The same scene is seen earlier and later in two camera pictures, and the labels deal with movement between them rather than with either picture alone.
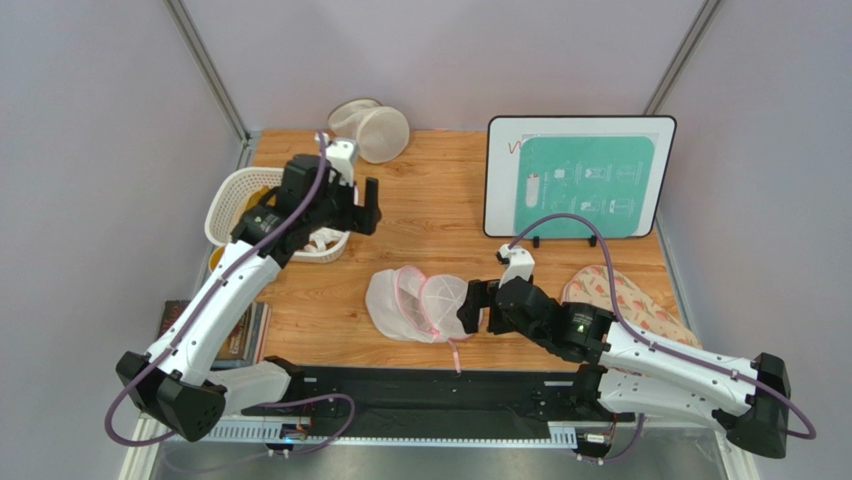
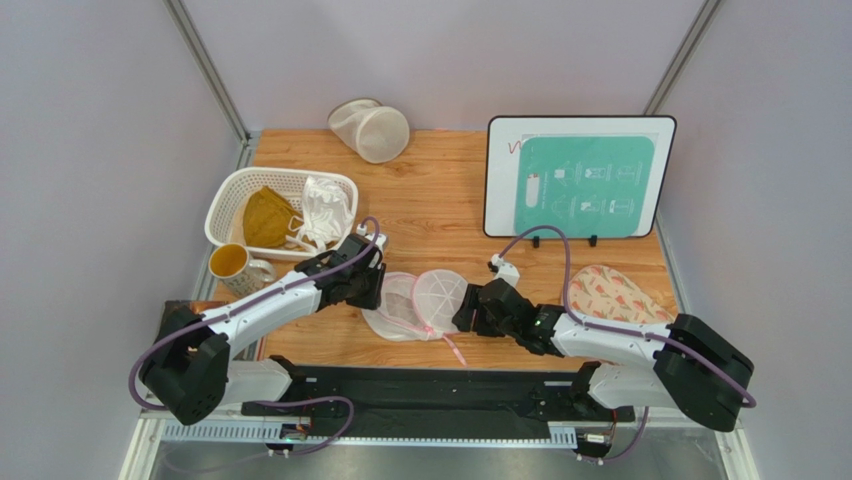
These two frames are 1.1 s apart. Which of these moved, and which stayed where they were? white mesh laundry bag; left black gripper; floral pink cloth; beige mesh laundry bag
Moved: left black gripper
Stayed: white mesh laundry bag; floral pink cloth; beige mesh laundry bag
